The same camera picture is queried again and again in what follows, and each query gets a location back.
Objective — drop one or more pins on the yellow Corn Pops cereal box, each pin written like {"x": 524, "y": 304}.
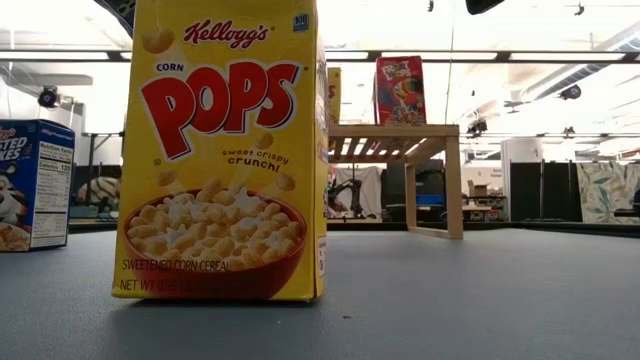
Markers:
{"x": 334, "y": 95}
{"x": 220, "y": 150}

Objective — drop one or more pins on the red Froot Loops cereal box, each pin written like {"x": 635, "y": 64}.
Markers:
{"x": 400, "y": 90}

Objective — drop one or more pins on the blue Frosted Flakes cereal box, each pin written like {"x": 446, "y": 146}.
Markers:
{"x": 30, "y": 190}

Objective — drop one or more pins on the black background robot arm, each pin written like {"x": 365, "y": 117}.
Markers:
{"x": 356, "y": 192}

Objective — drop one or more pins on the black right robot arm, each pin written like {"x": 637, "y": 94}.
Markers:
{"x": 482, "y": 5}

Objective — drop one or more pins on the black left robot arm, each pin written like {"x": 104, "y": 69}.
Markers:
{"x": 122, "y": 10}

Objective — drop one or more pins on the wooden slatted shelf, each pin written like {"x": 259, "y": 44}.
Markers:
{"x": 395, "y": 131}

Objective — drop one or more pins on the white cloth curtain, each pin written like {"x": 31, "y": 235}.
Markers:
{"x": 372, "y": 175}

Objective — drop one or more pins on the black cabinet with blue strip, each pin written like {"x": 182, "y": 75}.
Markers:
{"x": 430, "y": 180}

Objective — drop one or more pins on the brown cardboard box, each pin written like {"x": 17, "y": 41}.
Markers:
{"x": 480, "y": 189}

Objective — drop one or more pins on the wooden background table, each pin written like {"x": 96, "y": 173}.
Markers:
{"x": 482, "y": 209}

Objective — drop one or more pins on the black mounted device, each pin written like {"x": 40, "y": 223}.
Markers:
{"x": 477, "y": 128}

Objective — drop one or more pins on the blue grey table mat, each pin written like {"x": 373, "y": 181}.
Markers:
{"x": 450, "y": 310}

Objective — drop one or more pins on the person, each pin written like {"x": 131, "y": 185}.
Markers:
{"x": 97, "y": 190}

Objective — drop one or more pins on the black partition panel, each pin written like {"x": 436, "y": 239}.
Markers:
{"x": 555, "y": 190}

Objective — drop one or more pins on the leaf patterned curtain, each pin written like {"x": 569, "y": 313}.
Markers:
{"x": 605, "y": 192}

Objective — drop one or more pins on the black metal gantry frame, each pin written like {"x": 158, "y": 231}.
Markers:
{"x": 102, "y": 134}

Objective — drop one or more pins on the black ceiling camera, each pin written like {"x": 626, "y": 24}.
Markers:
{"x": 48, "y": 97}
{"x": 570, "y": 92}

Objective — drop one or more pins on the silver ceiling air duct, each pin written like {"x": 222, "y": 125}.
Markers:
{"x": 575, "y": 70}

